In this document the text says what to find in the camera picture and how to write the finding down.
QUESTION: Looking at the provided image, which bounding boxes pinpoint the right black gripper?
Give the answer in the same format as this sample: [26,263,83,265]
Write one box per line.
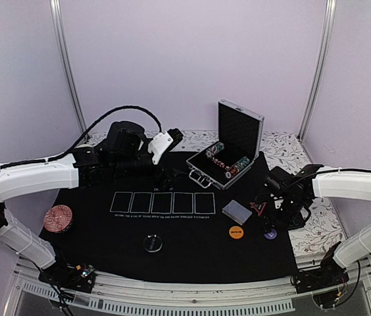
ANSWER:
[262,195,307,234]

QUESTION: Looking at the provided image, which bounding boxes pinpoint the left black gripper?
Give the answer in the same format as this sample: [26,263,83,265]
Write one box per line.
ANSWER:
[113,138,187,192]

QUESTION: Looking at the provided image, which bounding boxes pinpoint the purple small blind button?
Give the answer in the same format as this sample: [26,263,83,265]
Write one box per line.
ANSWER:
[264,228,278,240]

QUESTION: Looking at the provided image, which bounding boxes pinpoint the orange big blind button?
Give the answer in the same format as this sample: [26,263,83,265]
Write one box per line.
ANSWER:
[228,226,244,240]

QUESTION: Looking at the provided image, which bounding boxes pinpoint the poker chip row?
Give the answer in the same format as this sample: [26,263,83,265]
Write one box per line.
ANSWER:
[225,157,250,179]
[205,142,225,159]

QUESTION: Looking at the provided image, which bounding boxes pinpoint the clear dealer button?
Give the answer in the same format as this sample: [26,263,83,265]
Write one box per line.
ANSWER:
[143,234,163,253]

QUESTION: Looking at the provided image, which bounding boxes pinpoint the aluminium poker chip case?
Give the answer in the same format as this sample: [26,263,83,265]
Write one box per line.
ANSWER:
[186,99,264,190]

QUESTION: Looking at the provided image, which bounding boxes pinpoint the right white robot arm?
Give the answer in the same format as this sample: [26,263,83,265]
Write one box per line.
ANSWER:
[256,164,371,287]

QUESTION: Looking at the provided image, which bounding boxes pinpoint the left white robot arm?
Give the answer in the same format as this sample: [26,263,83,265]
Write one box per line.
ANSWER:
[0,121,184,286]

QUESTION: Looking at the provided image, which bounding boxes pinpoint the red black triangle card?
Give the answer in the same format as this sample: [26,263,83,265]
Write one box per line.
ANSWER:
[250,202,266,217]

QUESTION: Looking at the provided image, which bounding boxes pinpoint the blue playing card deck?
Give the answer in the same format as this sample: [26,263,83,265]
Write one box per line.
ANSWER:
[222,200,252,225]

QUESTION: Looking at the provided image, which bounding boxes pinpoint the black poker table mat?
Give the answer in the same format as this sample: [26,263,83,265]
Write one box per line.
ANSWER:
[40,151,297,284]

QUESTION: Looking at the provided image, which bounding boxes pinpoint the red dice row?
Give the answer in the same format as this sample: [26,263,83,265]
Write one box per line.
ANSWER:
[212,157,228,169]

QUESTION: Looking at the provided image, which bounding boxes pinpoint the floral white tablecloth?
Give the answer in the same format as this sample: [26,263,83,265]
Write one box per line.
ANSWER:
[85,130,346,263]

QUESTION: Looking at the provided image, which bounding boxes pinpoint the cream ceramic mug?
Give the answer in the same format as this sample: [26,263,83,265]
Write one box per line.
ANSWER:
[76,144,93,148]

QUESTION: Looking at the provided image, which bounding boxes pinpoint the red patterned round tin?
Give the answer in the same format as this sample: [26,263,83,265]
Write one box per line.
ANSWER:
[43,205,73,234]

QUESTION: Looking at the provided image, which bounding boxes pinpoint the small green circuit board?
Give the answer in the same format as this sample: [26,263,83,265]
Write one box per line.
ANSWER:
[75,263,95,278]

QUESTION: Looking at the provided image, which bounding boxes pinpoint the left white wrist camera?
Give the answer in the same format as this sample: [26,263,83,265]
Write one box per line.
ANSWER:
[147,128,184,165]

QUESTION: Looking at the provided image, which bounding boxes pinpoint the left aluminium frame post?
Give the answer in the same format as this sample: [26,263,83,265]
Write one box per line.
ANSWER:
[49,0,87,132]

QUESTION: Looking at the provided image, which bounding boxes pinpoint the aluminium frame post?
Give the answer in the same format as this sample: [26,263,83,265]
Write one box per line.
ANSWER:
[297,0,337,143]
[49,0,87,132]

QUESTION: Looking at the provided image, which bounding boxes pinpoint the right aluminium frame post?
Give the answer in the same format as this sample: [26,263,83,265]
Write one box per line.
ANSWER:
[297,0,337,143]

